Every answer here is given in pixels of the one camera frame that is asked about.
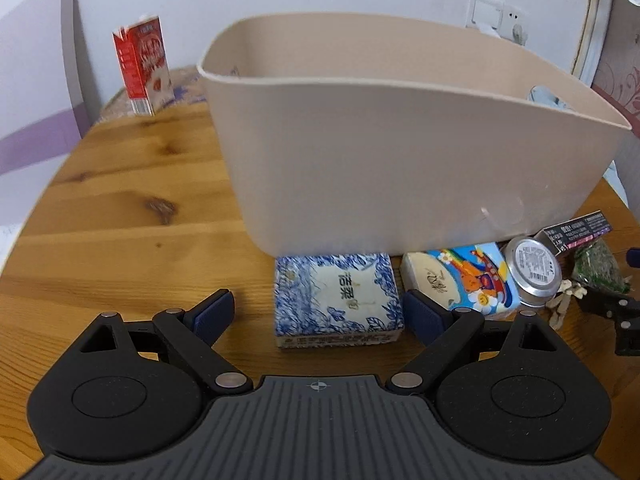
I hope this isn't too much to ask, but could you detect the white wall switch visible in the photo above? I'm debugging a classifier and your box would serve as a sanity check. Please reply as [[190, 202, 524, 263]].
[[465, 0, 506, 36]]

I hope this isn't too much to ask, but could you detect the white wall socket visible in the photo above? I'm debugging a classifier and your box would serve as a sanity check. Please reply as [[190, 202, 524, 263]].
[[499, 2, 530, 45]]

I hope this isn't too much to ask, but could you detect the red milk carton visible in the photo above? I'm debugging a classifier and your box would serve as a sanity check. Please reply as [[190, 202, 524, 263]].
[[112, 14, 174, 117]]

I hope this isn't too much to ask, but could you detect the beige plastic storage bin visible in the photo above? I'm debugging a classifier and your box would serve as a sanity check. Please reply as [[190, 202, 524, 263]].
[[196, 16, 633, 257]]

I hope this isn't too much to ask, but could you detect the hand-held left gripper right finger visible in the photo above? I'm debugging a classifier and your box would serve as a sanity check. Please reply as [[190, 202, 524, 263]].
[[390, 288, 569, 396]]

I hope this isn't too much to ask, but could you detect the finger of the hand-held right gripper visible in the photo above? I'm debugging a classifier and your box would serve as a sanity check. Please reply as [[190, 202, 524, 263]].
[[580, 292, 640, 358]]

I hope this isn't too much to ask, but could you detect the blue floral tissue pack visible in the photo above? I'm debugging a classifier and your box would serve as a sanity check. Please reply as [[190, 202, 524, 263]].
[[273, 253, 405, 350]]

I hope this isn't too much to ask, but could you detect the cream curved frame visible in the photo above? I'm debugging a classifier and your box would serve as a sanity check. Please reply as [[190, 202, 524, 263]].
[[569, 0, 619, 88]]

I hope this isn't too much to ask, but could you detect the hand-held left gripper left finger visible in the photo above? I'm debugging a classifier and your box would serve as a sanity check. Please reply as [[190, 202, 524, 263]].
[[79, 288, 254, 396]]

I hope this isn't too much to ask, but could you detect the small wooden jointed figure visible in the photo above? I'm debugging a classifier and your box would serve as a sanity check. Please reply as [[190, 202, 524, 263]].
[[545, 277, 589, 332]]

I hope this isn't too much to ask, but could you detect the green dried herb packet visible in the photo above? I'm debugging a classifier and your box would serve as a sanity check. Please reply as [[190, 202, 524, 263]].
[[570, 239, 632, 297]]

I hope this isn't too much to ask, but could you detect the cartoon print tissue pack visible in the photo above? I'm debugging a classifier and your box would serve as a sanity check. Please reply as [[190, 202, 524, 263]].
[[401, 242, 522, 321]]

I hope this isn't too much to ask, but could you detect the round metal tin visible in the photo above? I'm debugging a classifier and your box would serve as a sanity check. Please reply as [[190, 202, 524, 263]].
[[503, 236, 566, 308]]

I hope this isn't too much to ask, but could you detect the dark box with pink label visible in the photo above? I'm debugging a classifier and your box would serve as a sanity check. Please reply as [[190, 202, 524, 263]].
[[533, 211, 614, 257]]

